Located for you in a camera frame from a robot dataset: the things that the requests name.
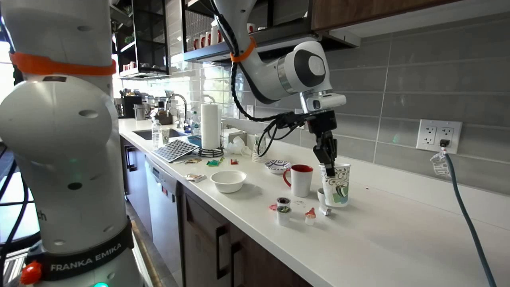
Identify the white creamer cup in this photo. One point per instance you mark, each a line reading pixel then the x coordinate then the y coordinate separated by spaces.
pixel 324 213

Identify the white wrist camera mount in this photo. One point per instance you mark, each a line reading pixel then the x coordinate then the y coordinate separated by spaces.
pixel 327 103

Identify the grey grid drying rack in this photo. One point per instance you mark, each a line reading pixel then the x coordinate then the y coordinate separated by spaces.
pixel 176 151

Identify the white paper towel roll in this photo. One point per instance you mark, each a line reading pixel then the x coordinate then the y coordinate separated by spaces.
pixel 211 130

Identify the wooden wall cabinet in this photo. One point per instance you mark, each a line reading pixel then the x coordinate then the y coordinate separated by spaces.
pixel 372 10

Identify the black shelving unit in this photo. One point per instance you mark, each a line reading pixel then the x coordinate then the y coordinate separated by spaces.
pixel 148 37

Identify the kitchen sink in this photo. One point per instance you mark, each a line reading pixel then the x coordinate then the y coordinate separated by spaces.
pixel 160 133

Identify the dark kettle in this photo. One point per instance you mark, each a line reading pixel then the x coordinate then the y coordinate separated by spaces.
pixel 161 114

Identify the white mug red inside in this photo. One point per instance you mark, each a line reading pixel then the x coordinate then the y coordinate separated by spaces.
pixel 297 181

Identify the white printed paper cup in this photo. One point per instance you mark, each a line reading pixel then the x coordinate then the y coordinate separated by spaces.
pixel 254 144

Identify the green foil packet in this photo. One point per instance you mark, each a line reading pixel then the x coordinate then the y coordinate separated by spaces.
pixel 214 163

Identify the creamer cup red lid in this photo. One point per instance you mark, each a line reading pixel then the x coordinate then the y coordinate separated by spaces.
pixel 311 214

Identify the red sauce packet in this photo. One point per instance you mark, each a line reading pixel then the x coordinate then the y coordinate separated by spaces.
pixel 233 160

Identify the brown packet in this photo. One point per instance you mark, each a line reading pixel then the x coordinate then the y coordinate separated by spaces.
pixel 192 160

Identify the blue patterned container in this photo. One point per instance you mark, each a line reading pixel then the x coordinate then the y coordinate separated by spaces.
pixel 195 141

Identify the white outlet with plug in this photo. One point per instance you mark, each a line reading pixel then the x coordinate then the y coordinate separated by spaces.
pixel 431 136

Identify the small red packet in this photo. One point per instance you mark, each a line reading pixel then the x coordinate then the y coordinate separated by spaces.
pixel 273 208

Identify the stainless dishwasher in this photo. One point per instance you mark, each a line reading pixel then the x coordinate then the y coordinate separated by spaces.
pixel 161 213

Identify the clear drinking glass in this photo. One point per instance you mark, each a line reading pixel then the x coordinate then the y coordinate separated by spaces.
pixel 164 136

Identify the wooden base cabinet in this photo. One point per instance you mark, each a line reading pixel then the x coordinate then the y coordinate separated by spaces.
pixel 204 249

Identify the white ceramic bowl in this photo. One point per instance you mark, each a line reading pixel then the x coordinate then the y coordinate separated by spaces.
pixel 228 181

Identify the crumpled clear plastic bag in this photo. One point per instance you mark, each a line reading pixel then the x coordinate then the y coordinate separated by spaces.
pixel 233 141

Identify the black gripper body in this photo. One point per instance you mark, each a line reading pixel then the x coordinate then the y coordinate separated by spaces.
pixel 322 130

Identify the chrome faucet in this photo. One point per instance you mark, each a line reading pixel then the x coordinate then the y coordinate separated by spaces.
pixel 184 104

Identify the clear snack packet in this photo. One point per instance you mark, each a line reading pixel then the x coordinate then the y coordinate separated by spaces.
pixel 195 178

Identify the clear glass cup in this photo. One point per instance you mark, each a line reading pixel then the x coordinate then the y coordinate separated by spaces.
pixel 337 187

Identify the small coffee pod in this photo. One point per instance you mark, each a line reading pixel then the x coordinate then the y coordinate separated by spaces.
pixel 284 216
pixel 284 202

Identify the grey wall shelf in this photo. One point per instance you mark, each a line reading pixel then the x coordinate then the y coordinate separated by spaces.
pixel 204 53

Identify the black coffee machine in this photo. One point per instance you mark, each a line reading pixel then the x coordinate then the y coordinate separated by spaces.
pixel 136 104

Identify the clear plastic bottle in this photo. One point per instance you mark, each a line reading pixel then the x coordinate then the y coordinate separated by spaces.
pixel 155 133

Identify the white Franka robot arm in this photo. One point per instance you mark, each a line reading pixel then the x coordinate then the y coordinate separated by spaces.
pixel 58 160

